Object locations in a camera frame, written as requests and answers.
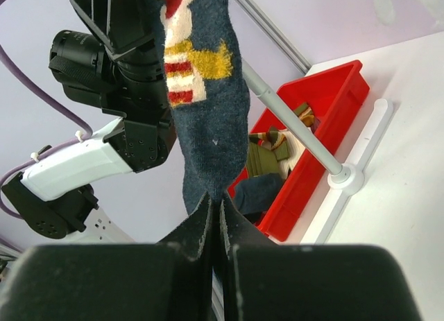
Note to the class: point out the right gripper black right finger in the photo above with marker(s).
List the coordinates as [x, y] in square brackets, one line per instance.
[267, 281]

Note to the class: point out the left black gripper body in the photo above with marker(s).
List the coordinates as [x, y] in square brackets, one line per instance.
[120, 25]

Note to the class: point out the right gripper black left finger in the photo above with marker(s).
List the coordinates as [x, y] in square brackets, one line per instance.
[168, 280]

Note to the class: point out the navy blue sock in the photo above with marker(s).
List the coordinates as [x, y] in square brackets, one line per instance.
[254, 196]
[207, 93]

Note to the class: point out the olive green striped sock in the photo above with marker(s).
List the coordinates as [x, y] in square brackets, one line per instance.
[305, 114]

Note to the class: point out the olive brown patterned sock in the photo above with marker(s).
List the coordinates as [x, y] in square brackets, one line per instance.
[265, 150]

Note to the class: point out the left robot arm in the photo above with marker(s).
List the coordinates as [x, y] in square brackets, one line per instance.
[113, 67]

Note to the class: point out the silver drying rack stand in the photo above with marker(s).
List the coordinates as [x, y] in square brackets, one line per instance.
[345, 179]

